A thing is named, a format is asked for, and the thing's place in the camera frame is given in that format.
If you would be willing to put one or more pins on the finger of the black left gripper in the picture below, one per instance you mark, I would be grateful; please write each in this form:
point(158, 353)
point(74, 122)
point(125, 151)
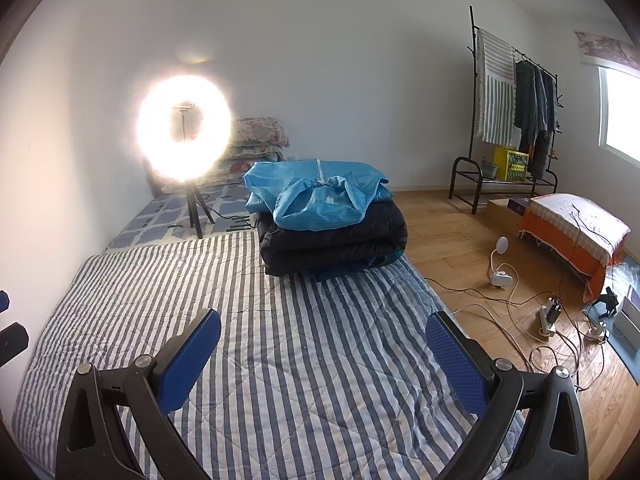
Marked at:
point(4, 301)
point(14, 340)

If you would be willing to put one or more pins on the striped cloth on rack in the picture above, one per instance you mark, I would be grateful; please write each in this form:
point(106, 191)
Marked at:
point(494, 89)

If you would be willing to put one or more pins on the blue white striped quilt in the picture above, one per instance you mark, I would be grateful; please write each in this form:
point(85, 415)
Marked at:
point(310, 380)

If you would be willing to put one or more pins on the yellow box on rack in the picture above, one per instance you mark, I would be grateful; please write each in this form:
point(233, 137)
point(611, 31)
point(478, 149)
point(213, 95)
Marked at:
point(511, 165)

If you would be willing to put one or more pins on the light blue striped garment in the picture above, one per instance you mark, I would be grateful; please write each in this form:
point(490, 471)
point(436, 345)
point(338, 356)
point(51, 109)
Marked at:
point(314, 194)

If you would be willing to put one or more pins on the blue checked bed sheet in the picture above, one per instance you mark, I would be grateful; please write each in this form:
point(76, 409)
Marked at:
point(166, 219)

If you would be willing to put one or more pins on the cardboard box on floor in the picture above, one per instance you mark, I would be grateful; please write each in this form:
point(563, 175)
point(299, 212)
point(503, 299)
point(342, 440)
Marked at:
point(507, 213)

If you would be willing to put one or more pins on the white power strip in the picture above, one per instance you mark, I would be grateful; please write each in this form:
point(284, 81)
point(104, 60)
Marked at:
point(501, 279)
point(548, 315)

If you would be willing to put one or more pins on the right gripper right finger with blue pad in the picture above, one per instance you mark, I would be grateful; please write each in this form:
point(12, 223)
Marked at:
point(552, 444)

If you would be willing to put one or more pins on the ring light on tripod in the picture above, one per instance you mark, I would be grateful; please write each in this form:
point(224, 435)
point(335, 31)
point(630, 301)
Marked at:
point(183, 127)

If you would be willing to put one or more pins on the white round device on floor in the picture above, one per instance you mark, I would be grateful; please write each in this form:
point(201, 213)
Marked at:
point(501, 246)

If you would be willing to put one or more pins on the black metal clothes rack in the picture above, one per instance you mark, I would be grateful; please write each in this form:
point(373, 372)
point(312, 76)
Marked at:
point(469, 177)

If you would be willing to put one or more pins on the window with frame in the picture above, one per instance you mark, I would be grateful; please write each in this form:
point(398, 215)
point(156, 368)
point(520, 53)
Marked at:
point(619, 113)

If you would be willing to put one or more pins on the dark navy folded duvet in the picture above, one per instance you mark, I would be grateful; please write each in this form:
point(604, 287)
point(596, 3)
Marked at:
point(378, 240)

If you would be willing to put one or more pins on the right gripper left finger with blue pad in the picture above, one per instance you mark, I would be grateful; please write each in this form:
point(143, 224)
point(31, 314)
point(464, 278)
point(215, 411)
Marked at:
point(92, 443)

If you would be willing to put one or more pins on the dark clothes on rack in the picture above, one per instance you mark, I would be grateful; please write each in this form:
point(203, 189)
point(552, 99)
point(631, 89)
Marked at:
point(535, 114)

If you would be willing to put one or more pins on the floral window valance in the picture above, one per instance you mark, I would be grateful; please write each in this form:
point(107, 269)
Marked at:
point(608, 49)

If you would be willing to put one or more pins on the floral folded bedding pile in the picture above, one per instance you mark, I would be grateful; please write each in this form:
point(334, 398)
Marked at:
point(252, 140)

